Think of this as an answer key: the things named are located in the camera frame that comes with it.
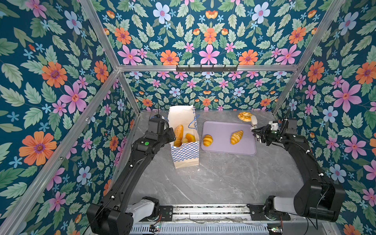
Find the small round striped bun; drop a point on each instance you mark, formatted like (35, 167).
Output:
(207, 140)

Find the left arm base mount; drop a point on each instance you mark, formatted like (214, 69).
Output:
(161, 213)

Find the white perforated cable duct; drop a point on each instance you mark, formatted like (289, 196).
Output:
(200, 229)

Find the checkered paper bread bag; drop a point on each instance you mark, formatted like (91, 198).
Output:
(187, 154)

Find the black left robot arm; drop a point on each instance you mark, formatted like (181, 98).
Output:
(142, 153)

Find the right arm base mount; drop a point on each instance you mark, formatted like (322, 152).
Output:
(267, 211)

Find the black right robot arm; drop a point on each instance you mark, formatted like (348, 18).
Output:
(320, 197)

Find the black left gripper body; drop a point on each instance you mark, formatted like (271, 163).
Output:
(167, 136)

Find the black hook rail bracket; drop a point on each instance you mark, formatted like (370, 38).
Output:
(207, 68)

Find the long narrow striped bread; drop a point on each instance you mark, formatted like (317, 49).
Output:
(177, 143)

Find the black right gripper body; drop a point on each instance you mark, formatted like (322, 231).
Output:
(269, 135)

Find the lavender plastic tray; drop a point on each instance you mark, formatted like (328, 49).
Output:
(221, 133)

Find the yellow orange mango bread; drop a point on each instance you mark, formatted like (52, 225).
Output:
(190, 138)

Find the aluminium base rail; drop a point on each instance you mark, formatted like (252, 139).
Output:
(210, 213)

